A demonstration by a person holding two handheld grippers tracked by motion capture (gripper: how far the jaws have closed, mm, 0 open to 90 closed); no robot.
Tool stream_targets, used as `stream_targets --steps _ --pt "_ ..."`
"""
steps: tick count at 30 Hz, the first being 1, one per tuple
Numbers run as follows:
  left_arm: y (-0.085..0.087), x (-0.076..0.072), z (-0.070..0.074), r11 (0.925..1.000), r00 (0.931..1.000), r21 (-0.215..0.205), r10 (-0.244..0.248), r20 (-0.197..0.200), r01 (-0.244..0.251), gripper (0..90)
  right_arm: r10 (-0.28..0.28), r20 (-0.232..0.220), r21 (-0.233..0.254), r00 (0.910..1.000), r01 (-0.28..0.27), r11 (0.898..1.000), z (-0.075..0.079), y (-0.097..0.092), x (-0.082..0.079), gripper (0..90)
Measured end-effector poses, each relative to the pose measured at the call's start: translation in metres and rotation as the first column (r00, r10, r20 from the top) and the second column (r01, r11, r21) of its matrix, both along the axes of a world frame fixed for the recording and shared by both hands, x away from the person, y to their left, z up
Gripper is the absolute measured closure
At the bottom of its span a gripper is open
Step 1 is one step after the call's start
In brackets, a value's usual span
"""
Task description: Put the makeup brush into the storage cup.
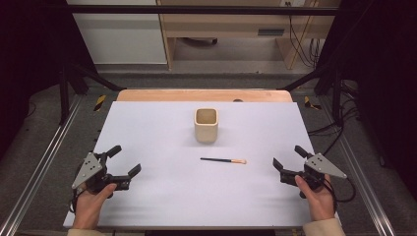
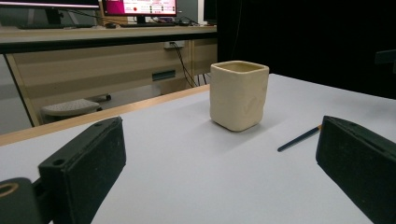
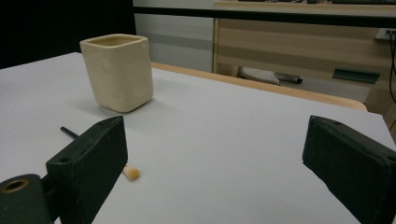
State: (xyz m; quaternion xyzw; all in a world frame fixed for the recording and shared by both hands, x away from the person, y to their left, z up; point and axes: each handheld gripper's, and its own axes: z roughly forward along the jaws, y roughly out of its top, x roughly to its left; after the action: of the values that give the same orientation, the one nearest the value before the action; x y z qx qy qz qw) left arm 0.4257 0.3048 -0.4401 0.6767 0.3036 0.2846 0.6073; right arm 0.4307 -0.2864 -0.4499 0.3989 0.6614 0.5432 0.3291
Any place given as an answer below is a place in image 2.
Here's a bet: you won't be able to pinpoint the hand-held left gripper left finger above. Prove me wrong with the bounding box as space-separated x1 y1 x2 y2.
37 116 127 224

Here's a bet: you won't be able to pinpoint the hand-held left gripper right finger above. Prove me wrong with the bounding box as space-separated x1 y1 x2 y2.
315 115 396 224

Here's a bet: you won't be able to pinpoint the makeup brush with dark handle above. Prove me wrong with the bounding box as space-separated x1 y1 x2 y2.
276 124 323 153

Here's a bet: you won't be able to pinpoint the cream square ceramic cup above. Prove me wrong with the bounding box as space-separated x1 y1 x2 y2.
208 60 270 133

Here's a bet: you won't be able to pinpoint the beige office desk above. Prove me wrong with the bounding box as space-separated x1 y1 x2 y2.
0 25 218 127

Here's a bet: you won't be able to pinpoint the black curtain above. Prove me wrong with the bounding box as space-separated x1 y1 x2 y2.
216 0 396 101

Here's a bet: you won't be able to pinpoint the black keyboard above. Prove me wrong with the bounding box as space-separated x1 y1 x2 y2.
18 23 96 31
120 21 179 29

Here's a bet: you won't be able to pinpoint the white power strip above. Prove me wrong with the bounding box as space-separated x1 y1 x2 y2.
163 40 186 50

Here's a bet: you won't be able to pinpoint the dark monitor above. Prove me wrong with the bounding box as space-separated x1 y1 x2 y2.
0 0 101 26

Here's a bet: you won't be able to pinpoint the monitor with pink screen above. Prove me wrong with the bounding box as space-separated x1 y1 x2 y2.
102 0 177 25

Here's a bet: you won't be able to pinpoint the grey computer case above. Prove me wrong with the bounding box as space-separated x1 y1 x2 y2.
176 0 200 24

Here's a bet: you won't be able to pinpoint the black monitor seen edge-on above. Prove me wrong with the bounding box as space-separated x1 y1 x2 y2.
203 0 219 26

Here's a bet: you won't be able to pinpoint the black cables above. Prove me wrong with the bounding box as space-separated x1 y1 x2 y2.
172 41 208 89

